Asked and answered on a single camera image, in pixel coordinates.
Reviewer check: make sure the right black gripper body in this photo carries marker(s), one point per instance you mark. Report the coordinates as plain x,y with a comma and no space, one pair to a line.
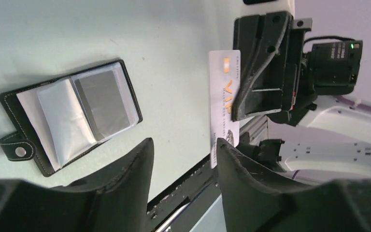
324,65

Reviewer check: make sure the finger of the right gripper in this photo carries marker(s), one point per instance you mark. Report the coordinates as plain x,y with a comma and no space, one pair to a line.
262,43

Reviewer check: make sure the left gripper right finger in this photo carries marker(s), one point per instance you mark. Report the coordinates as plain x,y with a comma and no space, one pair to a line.
256,198

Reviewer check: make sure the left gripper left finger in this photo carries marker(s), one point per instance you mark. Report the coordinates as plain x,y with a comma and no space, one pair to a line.
112,199

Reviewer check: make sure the thin white credit card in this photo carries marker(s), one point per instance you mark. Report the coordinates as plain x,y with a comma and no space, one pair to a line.
224,83

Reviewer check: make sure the black leather card holder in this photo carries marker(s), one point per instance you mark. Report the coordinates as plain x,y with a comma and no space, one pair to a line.
51,126

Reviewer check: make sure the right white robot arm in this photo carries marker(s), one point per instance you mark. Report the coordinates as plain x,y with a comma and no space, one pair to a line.
348,119

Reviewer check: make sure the grey card in holder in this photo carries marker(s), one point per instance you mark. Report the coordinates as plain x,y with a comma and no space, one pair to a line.
102,103

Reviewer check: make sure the aluminium frame rail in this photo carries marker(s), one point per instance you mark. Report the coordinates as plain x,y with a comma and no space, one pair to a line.
254,130

